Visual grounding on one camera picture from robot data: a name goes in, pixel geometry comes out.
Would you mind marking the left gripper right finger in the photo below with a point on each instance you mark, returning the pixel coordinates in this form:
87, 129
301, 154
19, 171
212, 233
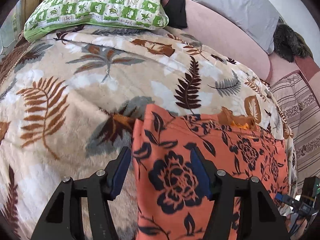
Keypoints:
259, 218

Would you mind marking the striped pink beige pillow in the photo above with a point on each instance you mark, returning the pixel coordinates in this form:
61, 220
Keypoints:
301, 110

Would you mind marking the grey blue pillow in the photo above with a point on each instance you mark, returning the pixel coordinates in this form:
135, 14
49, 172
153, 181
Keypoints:
257, 18

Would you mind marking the cream leaf-pattern fleece blanket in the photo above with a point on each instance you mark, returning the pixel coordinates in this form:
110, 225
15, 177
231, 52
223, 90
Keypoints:
71, 100

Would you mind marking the dark furry cushion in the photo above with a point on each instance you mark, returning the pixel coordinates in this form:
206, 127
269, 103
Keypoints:
288, 44

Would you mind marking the orange black floral garment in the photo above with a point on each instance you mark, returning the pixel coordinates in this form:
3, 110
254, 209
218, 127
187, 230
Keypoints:
176, 159

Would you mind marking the green white patterned pillow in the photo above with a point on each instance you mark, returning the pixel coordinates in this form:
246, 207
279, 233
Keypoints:
51, 15

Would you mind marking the pink quilted bed headboard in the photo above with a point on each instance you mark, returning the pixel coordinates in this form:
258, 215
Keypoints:
218, 33

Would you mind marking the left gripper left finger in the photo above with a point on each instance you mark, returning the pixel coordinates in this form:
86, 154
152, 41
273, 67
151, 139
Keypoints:
63, 216

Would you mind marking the black cloth bundle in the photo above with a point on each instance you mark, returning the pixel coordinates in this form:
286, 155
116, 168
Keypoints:
175, 10

